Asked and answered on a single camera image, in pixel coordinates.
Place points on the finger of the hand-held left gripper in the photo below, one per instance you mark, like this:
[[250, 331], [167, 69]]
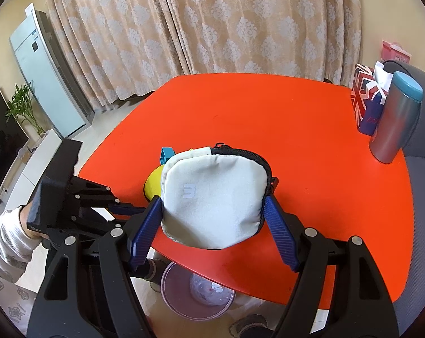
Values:
[[124, 208], [82, 229]]

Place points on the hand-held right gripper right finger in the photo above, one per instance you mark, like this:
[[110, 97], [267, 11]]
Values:
[[281, 236]]

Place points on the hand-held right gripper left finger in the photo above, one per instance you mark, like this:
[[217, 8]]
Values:
[[143, 236]]

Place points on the yellow ball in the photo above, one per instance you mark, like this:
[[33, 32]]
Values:
[[152, 185]]

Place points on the clear plastic bin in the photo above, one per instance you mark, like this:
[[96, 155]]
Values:
[[177, 306]]

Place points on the grey zipper pouch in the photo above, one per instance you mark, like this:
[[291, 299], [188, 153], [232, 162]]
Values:
[[212, 197]]

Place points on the person's left forearm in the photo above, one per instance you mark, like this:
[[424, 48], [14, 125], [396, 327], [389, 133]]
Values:
[[4, 246]]

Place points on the person's left hand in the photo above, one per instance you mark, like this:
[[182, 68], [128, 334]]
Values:
[[25, 220]]

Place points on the person's left foot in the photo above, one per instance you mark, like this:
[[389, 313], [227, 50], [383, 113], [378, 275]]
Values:
[[156, 271]]

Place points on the person's foot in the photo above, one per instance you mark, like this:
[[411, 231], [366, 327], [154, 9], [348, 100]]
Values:
[[249, 325], [156, 271]]

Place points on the white television cabinet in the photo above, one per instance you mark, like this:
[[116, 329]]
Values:
[[40, 155]]

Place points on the blue toy block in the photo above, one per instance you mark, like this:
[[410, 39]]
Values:
[[166, 155]]

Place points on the black television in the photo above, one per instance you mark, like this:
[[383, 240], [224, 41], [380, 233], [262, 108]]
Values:
[[1, 141]]

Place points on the crumpled white paper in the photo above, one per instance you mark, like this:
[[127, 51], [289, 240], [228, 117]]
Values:
[[209, 290]]

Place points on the person's right foot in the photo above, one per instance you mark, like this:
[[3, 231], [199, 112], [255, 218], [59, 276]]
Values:
[[249, 325]]

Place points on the green bamboo plant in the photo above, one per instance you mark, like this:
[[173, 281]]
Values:
[[20, 102]]

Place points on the person's printed white top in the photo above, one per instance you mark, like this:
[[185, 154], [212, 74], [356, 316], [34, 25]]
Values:
[[8, 299]]

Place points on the white standing air conditioner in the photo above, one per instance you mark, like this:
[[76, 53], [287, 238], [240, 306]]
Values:
[[47, 74]]

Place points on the grey chair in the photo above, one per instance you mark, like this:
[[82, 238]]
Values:
[[420, 200]]

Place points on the flag print tissue box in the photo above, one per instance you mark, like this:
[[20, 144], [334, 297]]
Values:
[[364, 105]]

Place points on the grey tumbler with teal lid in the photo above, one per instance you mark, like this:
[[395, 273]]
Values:
[[392, 123]]

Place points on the white tissue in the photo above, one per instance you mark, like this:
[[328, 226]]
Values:
[[383, 75]]

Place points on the beige patterned curtain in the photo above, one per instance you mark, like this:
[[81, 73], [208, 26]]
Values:
[[198, 24]]

